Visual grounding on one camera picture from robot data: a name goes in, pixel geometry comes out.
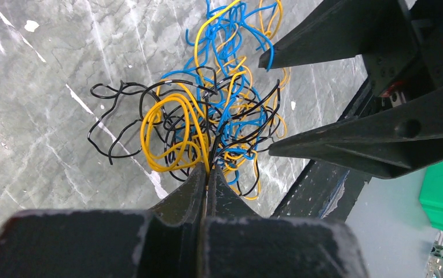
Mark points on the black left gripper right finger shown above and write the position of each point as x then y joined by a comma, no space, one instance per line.
238,243

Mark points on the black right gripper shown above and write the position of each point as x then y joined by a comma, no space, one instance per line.
402,50

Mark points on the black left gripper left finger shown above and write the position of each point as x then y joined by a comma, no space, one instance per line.
157,242

